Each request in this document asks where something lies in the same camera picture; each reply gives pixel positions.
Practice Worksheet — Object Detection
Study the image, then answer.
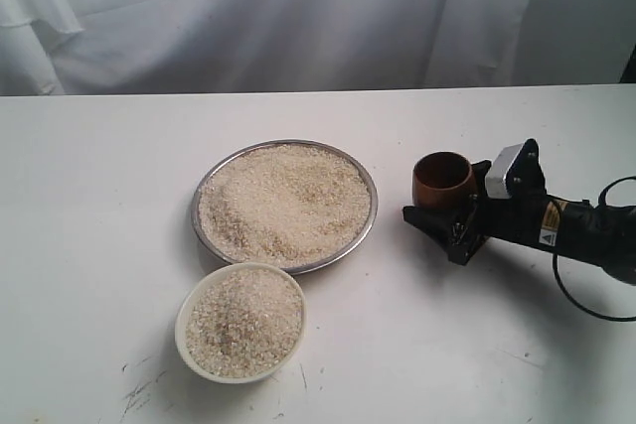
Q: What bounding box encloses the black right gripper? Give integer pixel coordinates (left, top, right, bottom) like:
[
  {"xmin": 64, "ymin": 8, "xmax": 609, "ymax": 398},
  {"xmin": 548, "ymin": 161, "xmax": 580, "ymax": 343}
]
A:
[{"xmin": 401, "ymin": 138, "xmax": 548, "ymax": 264}]

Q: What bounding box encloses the brown wooden cup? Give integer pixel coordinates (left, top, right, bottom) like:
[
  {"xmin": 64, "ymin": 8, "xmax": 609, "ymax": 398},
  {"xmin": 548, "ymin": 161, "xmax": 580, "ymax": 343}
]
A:
[{"xmin": 412, "ymin": 151, "xmax": 477, "ymax": 210}]

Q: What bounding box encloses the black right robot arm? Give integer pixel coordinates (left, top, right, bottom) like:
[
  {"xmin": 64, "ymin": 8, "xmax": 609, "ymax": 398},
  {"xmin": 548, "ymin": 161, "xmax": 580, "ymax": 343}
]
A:
[{"xmin": 402, "ymin": 138, "xmax": 635, "ymax": 284}]

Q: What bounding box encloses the rice in metal tray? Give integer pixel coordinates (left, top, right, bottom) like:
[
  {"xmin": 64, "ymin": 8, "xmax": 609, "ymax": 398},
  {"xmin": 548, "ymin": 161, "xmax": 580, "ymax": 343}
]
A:
[{"xmin": 198, "ymin": 143, "xmax": 373, "ymax": 267}]

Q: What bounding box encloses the rice in white bowl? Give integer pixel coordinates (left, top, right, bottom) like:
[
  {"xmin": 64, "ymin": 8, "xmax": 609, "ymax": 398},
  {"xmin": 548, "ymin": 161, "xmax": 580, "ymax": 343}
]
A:
[{"xmin": 185, "ymin": 268, "xmax": 303, "ymax": 378}]

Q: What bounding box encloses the white ceramic bowl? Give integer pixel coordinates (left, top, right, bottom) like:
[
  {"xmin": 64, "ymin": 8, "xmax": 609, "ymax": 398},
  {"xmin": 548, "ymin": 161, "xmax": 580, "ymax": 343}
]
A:
[{"xmin": 174, "ymin": 261, "xmax": 307, "ymax": 385}]

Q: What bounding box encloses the round metal tray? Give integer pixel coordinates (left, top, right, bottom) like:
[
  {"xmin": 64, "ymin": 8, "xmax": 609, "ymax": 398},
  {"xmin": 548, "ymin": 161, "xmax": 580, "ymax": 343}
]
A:
[{"xmin": 191, "ymin": 139, "xmax": 380, "ymax": 275}]

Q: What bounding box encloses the white fabric backdrop curtain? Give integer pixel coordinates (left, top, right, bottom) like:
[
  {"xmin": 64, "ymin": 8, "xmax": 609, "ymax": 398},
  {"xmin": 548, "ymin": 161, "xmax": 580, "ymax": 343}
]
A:
[{"xmin": 1, "ymin": 0, "xmax": 635, "ymax": 95}]

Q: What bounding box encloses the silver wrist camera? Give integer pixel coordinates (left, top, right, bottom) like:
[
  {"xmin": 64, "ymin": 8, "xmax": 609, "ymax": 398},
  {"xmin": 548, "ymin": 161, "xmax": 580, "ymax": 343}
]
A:
[{"xmin": 484, "ymin": 143, "xmax": 527, "ymax": 200}]

